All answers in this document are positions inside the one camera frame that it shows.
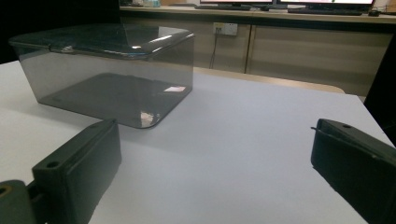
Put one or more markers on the beige wooden cabinet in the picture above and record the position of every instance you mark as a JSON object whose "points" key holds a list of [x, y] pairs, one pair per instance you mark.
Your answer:
{"points": [[311, 53]]}

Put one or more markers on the transparent grey box lid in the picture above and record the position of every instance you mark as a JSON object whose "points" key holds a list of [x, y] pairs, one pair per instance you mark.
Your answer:
{"points": [[102, 39]]}

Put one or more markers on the white wall socket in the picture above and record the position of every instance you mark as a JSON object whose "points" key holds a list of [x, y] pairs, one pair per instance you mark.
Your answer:
{"points": [[225, 28]]}

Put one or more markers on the black computer mouse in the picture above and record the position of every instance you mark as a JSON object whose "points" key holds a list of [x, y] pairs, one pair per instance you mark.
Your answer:
{"points": [[374, 13]]}

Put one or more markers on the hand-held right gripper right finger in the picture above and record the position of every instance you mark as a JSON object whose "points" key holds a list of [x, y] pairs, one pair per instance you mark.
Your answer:
{"points": [[358, 165]]}

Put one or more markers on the black keyboard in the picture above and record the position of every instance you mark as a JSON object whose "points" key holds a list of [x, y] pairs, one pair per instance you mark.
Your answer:
{"points": [[222, 7], [323, 12]]}

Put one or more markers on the transparent grey plastic box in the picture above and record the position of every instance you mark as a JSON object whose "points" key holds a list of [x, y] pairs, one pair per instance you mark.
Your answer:
{"points": [[102, 93]]}

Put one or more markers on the computer monitor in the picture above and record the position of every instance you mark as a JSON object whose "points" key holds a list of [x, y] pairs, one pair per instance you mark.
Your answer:
{"points": [[236, 1], [327, 1]]}

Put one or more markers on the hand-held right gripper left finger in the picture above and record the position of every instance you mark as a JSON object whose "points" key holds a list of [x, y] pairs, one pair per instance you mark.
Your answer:
{"points": [[77, 174]]}

